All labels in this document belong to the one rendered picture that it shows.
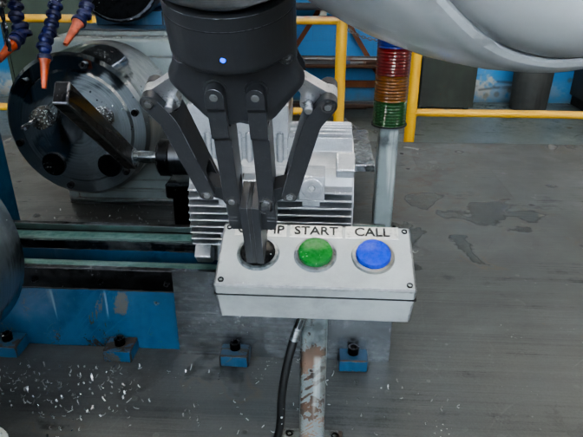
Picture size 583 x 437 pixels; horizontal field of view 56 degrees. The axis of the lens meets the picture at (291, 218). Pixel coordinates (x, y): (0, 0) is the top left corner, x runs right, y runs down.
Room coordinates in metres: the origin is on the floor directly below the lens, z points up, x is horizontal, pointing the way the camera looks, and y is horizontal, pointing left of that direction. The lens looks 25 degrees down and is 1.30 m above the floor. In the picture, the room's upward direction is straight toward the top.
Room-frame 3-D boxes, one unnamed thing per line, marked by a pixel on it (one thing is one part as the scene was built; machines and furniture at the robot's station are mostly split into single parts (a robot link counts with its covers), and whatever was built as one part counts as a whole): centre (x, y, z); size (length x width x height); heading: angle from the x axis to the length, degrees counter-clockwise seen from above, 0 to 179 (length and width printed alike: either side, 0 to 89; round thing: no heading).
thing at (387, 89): (0.98, -0.18, 1.10); 0.06 x 0.06 x 0.04
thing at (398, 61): (0.98, -0.18, 1.14); 0.06 x 0.06 x 0.04
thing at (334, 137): (0.69, 0.02, 1.02); 0.20 x 0.19 x 0.19; 87
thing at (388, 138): (0.98, -0.18, 1.01); 0.08 x 0.08 x 0.42; 86
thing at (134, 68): (1.04, 0.36, 1.04); 0.41 x 0.25 x 0.25; 176
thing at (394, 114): (0.98, -0.18, 1.05); 0.06 x 0.06 x 0.04
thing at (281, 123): (0.69, 0.06, 1.11); 0.12 x 0.11 x 0.07; 87
